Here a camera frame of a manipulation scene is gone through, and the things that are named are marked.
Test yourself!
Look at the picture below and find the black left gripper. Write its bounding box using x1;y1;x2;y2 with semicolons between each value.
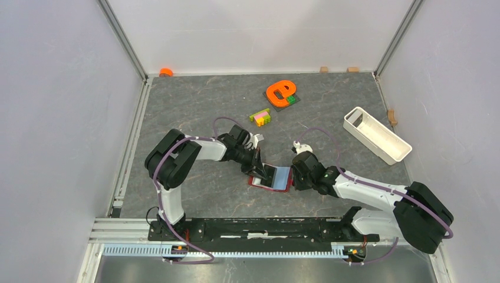
233;146;267;181

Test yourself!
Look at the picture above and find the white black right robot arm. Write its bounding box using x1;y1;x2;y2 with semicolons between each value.
291;151;454;254

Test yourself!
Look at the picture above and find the grey slotted cable duct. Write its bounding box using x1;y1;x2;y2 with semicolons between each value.
102;243;347;259

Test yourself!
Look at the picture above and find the wooden block right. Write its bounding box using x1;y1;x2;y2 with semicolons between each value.
347;67;360;73

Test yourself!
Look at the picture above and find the white plastic tray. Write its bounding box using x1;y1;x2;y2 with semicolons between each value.
343;107;413;165

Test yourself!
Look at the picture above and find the green small block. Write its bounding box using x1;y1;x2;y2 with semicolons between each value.
287;96;296;105

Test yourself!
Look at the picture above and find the orange letter e shape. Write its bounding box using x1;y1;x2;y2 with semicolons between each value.
265;80;297;107

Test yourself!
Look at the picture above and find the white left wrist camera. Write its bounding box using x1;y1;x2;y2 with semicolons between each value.
249;134;264;149

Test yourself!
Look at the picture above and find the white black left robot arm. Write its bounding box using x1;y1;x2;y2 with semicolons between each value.
144;124;275;241

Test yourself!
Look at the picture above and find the wooden curved piece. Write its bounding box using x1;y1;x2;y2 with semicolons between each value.
387;109;398;127

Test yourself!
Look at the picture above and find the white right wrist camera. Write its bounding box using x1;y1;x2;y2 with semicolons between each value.
291;141;313;154

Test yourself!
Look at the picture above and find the orange round cap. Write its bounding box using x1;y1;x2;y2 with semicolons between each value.
159;68;173;77

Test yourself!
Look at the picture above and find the red leather card holder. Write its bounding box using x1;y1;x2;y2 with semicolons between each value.
248;163;292;193

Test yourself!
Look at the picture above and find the dark square base plate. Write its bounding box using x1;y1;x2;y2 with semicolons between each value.
262;91;301;112

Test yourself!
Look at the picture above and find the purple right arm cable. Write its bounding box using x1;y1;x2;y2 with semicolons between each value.
294;127;455;267

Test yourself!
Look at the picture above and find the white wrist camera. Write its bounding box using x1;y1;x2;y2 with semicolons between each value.
291;141;313;154
249;134;264;149

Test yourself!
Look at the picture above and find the dark credit card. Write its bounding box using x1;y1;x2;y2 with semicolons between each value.
271;167;291;192

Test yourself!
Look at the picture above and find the colourful block stack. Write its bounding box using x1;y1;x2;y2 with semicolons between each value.
249;108;271;127

